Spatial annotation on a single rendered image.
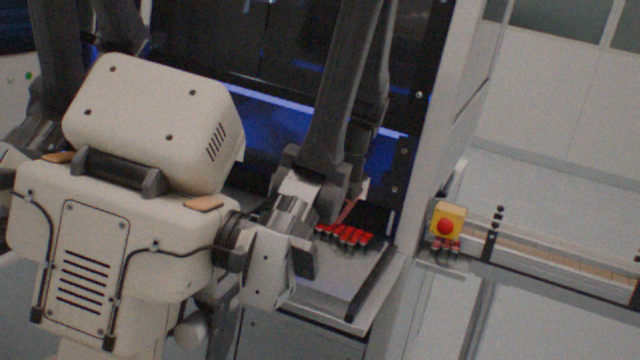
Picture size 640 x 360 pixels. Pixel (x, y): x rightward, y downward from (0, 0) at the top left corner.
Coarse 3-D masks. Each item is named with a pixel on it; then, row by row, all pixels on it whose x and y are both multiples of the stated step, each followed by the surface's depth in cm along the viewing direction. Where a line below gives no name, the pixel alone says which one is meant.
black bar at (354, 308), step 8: (392, 248) 179; (384, 256) 174; (392, 256) 177; (384, 264) 170; (376, 272) 165; (368, 280) 161; (376, 280) 162; (368, 288) 157; (360, 296) 153; (368, 296) 156; (352, 304) 149; (360, 304) 150; (352, 312) 146; (344, 320) 146; (352, 320) 145
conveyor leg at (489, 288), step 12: (480, 276) 190; (480, 288) 194; (492, 288) 192; (480, 300) 194; (492, 300) 193; (480, 312) 195; (468, 324) 198; (480, 324) 195; (468, 336) 198; (480, 336) 197; (468, 348) 198
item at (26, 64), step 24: (0, 0) 165; (24, 0) 172; (0, 24) 168; (24, 24) 174; (0, 48) 170; (24, 48) 177; (0, 72) 173; (24, 72) 180; (0, 96) 175; (24, 96) 182; (0, 120) 177
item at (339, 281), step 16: (320, 256) 171; (336, 256) 173; (368, 256) 176; (320, 272) 163; (336, 272) 165; (352, 272) 167; (368, 272) 161; (304, 288) 150; (320, 288) 157; (336, 288) 158; (352, 288) 159; (320, 304) 149; (336, 304) 148
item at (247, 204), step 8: (224, 184) 201; (224, 192) 196; (232, 192) 197; (240, 192) 198; (248, 192) 199; (240, 200) 193; (248, 200) 194; (256, 200) 195; (264, 200) 188; (240, 208) 188; (248, 208) 189; (256, 208) 183
